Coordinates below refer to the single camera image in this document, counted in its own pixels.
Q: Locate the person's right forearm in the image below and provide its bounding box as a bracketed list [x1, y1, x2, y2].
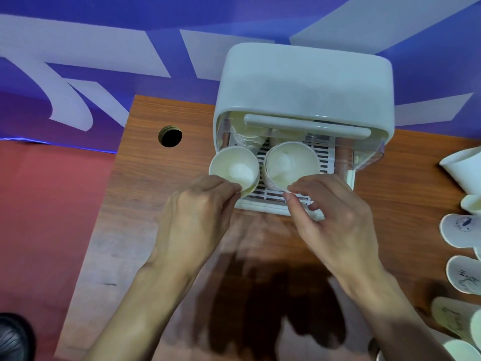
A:
[331, 259, 456, 361]

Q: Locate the white slatted drawer tray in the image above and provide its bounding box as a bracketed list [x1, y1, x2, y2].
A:
[235, 138, 356, 222]

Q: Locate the small plain white paper cup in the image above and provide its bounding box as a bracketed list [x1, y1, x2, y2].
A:
[208, 146, 261, 197]

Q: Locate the cluster of printed paper cups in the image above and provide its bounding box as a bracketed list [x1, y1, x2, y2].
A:
[431, 146, 481, 361]

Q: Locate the person's left hand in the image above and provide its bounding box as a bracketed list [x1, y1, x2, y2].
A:
[150, 174, 243, 277]

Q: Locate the stack of nested cups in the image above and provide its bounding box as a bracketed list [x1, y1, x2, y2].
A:
[229, 122, 270, 154]

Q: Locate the white cabinet door handle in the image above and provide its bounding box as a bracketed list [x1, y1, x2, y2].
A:
[243, 113, 371, 140]

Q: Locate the person's left forearm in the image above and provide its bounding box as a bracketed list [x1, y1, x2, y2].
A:
[84, 259, 204, 361]

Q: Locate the white cup sterilizer cabinet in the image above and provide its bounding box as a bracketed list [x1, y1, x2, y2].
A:
[213, 43, 395, 222]

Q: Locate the person's right hand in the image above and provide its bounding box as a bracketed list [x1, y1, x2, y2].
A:
[282, 173, 385, 279]

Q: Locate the person's black shoe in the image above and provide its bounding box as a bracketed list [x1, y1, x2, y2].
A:
[0, 313, 37, 361]

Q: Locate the large plain white paper cup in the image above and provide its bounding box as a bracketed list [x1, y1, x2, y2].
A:
[263, 141, 322, 193]

